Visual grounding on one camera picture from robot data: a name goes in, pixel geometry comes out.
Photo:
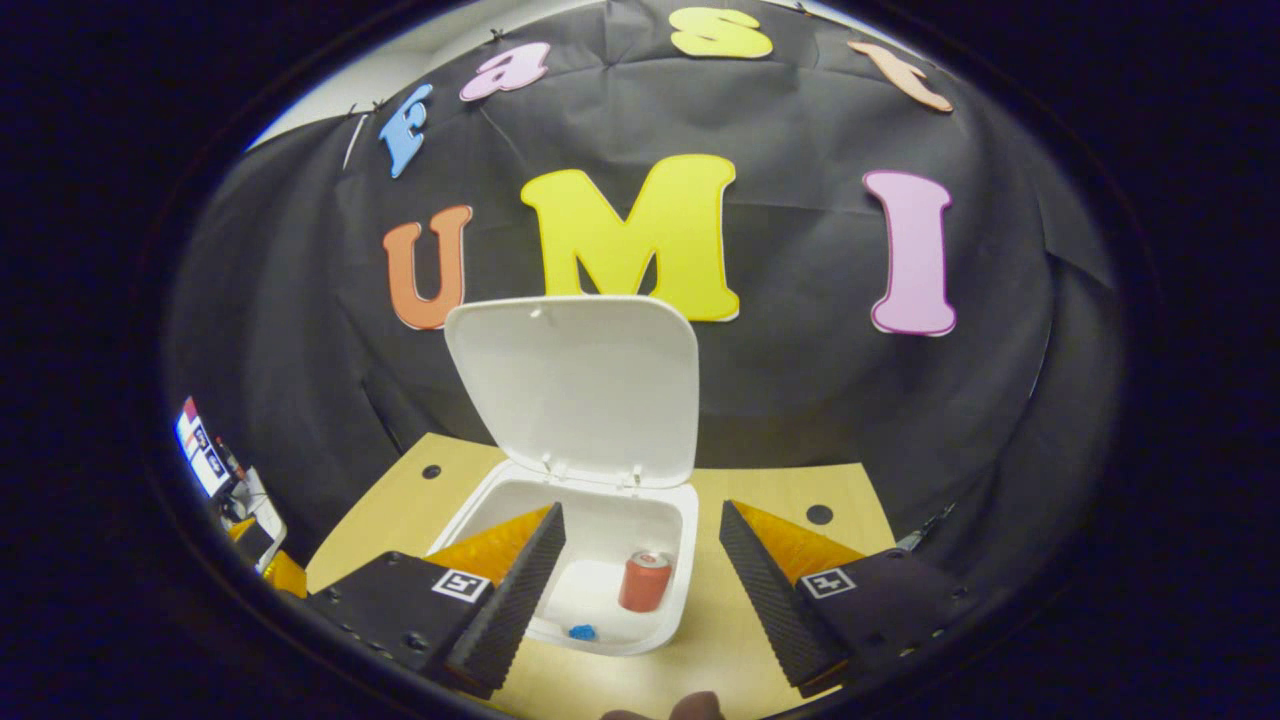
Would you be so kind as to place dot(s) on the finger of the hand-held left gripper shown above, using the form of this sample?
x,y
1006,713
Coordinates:
x,y
255,545

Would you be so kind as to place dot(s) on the black backdrop cloth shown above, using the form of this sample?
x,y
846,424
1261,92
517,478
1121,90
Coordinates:
x,y
800,300

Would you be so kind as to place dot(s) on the wall poster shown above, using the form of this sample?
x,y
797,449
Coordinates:
x,y
205,455

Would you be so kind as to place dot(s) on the blue paper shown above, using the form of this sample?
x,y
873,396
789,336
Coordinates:
x,y
582,632

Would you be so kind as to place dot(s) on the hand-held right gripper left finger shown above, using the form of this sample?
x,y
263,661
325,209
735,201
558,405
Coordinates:
x,y
515,600

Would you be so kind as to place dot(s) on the wooden desktop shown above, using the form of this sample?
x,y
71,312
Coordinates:
x,y
760,485

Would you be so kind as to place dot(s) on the red pop can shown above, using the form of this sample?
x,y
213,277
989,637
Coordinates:
x,y
643,585

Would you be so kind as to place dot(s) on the white desktop garbage bin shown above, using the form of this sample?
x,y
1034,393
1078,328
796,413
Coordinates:
x,y
580,380

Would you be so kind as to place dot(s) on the white box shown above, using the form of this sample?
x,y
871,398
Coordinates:
x,y
268,520

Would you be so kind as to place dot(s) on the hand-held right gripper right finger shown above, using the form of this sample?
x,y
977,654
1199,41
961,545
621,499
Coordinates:
x,y
765,600

